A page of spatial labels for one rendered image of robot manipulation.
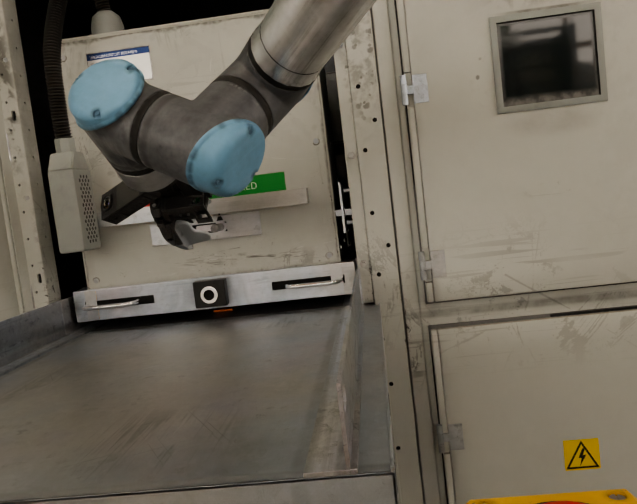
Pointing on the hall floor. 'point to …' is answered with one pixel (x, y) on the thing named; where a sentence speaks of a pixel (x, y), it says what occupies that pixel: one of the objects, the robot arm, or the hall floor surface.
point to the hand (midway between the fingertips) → (184, 231)
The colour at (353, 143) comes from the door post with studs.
